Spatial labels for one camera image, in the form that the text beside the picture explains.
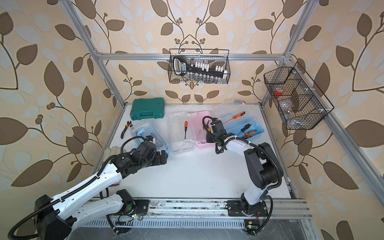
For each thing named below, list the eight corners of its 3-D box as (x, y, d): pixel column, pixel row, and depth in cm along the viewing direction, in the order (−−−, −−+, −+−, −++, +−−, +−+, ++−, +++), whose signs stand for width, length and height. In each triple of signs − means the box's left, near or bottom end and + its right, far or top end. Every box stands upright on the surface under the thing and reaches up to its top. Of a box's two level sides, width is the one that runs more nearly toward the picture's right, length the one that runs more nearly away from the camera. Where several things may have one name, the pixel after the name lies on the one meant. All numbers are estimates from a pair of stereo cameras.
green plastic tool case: (127, 121, 113) (125, 116, 109) (134, 102, 126) (132, 98, 122) (162, 121, 113) (161, 116, 109) (166, 102, 126) (165, 98, 122)
